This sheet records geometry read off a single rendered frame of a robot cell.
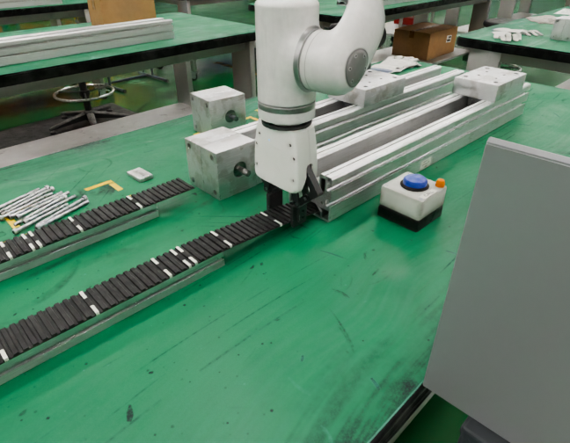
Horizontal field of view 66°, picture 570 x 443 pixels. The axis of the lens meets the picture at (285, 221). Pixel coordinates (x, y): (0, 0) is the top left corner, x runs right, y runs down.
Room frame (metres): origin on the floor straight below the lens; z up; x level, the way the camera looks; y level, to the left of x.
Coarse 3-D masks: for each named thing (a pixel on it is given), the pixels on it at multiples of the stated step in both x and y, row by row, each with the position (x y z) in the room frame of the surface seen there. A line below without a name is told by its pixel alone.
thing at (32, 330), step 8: (24, 320) 0.37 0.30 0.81; (32, 320) 0.37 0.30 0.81; (24, 328) 0.36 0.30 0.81; (32, 328) 0.36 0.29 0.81; (40, 328) 0.36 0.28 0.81; (32, 336) 0.35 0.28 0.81; (40, 336) 0.35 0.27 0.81; (48, 336) 0.35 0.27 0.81; (32, 344) 0.34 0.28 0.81; (40, 344) 0.34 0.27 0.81
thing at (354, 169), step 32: (448, 96) 1.08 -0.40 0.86; (512, 96) 1.11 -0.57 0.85; (384, 128) 0.86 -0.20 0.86; (416, 128) 0.94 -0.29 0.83; (448, 128) 0.89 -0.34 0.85; (480, 128) 1.01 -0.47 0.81; (320, 160) 0.72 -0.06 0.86; (352, 160) 0.70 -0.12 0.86; (384, 160) 0.73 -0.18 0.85; (416, 160) 0.82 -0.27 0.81; (352, 192) 0.69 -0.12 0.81
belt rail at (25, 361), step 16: (192, 272) 0.49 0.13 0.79; (208, 272) 0.50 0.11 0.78; (160, 288) 0.45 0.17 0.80; (176, 288) 0.46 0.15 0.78; (128, 304) 0.41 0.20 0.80; (144, 304) 0.43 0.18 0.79; (96, 320) 0.39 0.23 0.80; (112, 320) 0.40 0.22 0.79; (64, 336) 0.36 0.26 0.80; (80, 336) 0.37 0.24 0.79; (32, 352) 0.33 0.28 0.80; (48, 352) 0.35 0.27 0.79; (0, 368) 0.31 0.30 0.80; (16, 368) 0.32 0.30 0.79; (0, 384) 0.31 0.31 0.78
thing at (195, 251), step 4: (184, 244) 0.52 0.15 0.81; (188, 244) 0.53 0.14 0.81; (192, 244) 0.52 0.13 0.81; (184, 248) 0.52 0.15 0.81; (188, 248) 0.51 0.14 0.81; (192, 248) 0.52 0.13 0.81; (196, 248) 0.51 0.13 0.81; (200, 248) 0.51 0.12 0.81; (188, 252) 0.51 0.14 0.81; (192, 252) 0.50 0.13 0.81; (196, 252) 0.51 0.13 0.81; (200, 252) 0.50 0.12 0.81; (204, 252) 0.50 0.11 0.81; (192, 256) 0.50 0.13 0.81; (196, 256) 0.50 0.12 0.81; (200, 256) 0.50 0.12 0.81; (204, 256) 0.50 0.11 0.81; (208, 256) 0.50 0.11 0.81; (200, 260) 0.49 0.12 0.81; (204, 260) 0.49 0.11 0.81
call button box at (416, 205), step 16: (400, 176) 0.69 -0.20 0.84; (384, 192) 0.65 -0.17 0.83; (400, 192) 0.63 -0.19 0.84; (416, 192) 0.63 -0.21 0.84; (432, 192) 0.63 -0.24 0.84; (384, 208) 0.65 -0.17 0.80; (400, 208) 0.63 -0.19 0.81; (416, 208) 0.61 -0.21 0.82; (432, 208) 0.63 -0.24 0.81; (400, 224) 0.63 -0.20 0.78; (416, 224) 0.60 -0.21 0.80
